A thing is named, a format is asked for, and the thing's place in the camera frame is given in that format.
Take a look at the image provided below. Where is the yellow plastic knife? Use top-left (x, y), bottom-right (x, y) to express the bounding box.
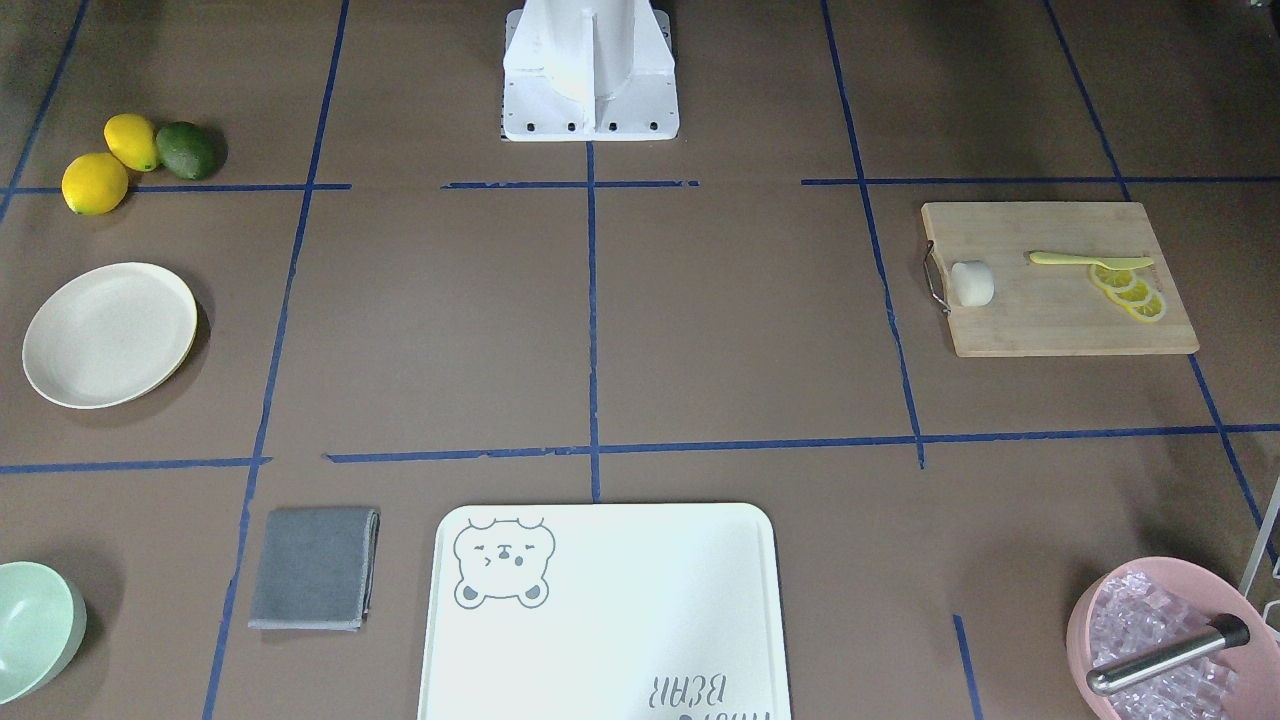
top-left (1027, 251), bottom-right (1155, 272)

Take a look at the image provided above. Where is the yellow lemon lower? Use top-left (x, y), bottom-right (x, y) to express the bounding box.
top-left (61, 152), bottom-right (131, 217)

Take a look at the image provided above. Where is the metal black handled scoop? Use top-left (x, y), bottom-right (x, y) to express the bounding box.
top-left (1085, 612), bottom-right (1251, 697)

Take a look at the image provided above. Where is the wooden cutting board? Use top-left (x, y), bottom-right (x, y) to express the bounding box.
top-left (922, 201), bottom-right (1201, 357)

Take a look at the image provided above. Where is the yellow lemon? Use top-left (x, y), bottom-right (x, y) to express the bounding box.
top-left (61, 152), bottom-right (131, 217)
top-left (102, 113), bottom-right (160, 173)

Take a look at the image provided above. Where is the grey folded cloth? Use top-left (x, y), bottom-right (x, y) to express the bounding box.
top-left (247, 506), bottom-right (380, 632)

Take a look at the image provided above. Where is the pink bowl with ice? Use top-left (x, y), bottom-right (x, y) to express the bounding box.
top-left (1065, 557), bottom-right (1279, 719)

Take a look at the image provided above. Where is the lemon slice three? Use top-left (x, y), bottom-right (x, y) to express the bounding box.
top-left (1120, 291), bottom-right (1169, 323)

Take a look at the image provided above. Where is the cream round plate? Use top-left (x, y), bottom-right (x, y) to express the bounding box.
top-left (20, 263), bottom-right (198, 410)

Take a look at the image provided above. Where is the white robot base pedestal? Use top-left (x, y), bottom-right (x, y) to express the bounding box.
top-left (500, 1), bottom-right (680, 143)

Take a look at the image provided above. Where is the mint green bowl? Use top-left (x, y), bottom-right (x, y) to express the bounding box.
top-left (1, 561), bottom-right (87, 705)

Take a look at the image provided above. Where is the lemon slice one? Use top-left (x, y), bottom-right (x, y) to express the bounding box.
top-left (1088, 264), bottom-right (1139, 293)

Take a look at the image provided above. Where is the lemon slice two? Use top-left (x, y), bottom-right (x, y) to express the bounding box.
top-left (1103, 278), bottom-right (1156, 307)

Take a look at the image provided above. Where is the yellow lemon upper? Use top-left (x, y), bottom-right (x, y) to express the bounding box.
top-left (102, 113), bottom-right (160, 173)

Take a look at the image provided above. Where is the white bear tray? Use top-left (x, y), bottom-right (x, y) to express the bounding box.
top-left (417, 502), bottom-right (794, 719)

